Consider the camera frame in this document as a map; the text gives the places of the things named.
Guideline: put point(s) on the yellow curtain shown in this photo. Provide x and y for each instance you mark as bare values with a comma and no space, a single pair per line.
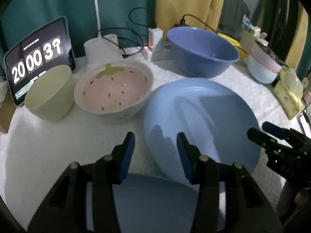
189,2

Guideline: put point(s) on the pink strawberry print bowl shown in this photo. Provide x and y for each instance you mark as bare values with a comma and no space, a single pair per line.
114,87

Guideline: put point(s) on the small pink bowl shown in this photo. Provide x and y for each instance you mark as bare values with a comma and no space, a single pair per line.
266,55

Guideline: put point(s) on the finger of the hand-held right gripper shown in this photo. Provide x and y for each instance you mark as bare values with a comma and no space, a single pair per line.
257,137
273,128

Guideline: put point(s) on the tablet showing clock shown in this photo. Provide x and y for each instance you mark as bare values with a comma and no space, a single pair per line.
31,55

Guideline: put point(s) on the black power adapter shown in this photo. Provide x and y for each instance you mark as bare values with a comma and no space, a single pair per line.
179,25

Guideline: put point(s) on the grey garment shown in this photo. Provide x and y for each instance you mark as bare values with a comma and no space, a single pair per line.
234,9

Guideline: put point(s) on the person's right hand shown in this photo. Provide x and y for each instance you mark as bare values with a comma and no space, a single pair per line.
302,196

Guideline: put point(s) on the light blue plate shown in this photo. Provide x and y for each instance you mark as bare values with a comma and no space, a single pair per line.
150,201

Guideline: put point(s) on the dark blue bowl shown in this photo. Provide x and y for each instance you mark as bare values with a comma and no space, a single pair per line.
201,51

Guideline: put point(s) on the teal curtain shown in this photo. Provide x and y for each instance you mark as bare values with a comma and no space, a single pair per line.
48,4

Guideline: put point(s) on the cream bowl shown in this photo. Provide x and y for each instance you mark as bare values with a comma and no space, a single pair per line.
52,97

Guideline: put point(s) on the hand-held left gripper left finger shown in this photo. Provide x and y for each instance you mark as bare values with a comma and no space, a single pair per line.
127,155

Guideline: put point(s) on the beige checked box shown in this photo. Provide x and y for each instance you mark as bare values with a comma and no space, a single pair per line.
247,41

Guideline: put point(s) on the yellow bag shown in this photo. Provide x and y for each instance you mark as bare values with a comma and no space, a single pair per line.
233,42

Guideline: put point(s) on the smartphone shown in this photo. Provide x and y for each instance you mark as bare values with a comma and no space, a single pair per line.
305,123

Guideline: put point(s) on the yellow tissue packets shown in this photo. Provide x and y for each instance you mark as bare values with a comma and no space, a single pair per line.
289,89

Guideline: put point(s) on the brown cardboard box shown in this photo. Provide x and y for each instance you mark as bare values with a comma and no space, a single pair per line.
4,116

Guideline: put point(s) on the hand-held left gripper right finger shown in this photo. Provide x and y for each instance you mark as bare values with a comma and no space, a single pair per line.
183,155

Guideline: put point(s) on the white gooseneck desk lamp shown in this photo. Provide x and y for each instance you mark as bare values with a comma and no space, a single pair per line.
98,47

